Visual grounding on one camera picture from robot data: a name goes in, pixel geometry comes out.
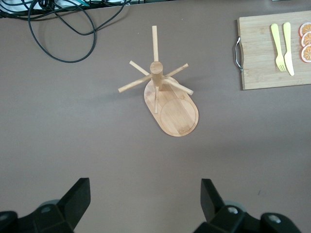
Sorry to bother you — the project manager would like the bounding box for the bamboo cutting board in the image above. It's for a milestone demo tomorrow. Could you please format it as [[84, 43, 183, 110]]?
[[237, 10, 311, 91]]

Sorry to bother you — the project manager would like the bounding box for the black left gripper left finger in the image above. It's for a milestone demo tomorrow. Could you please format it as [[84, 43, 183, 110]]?
[[0, 178, 91, 233]]

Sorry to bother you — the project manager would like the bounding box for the wooden mug tree stand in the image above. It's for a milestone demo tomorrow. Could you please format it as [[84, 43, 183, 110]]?
[[118, 25, 200, 137]]

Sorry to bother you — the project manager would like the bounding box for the short looped black cable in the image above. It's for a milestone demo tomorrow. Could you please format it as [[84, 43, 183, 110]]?
[[54, 0, 129, 36]]

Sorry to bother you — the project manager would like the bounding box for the yellow plastic knife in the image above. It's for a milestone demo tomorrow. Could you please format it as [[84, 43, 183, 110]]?
[[282, 22, 295, 77]]

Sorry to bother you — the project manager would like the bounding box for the orange slice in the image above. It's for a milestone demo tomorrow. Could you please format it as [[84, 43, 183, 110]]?
[[299, 43, 311, 64], [298, 21, 311, 37], [300, 31, 311, 47]]

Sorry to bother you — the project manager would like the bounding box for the yellow plastic fork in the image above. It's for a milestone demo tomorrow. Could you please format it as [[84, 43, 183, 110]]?
[[270, 23, 287, 72]]

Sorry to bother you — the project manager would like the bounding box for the brown table cover sheet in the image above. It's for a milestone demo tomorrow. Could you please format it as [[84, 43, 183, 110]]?
[[0, 4, 311, 233]]

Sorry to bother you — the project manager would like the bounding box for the long looped black cable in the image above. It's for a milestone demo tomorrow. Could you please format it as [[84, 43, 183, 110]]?
[[28, 0, 97, 63]]

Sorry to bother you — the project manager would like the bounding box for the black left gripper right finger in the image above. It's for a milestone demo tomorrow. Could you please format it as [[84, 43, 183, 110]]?
[[194, 179, 299, 233]]

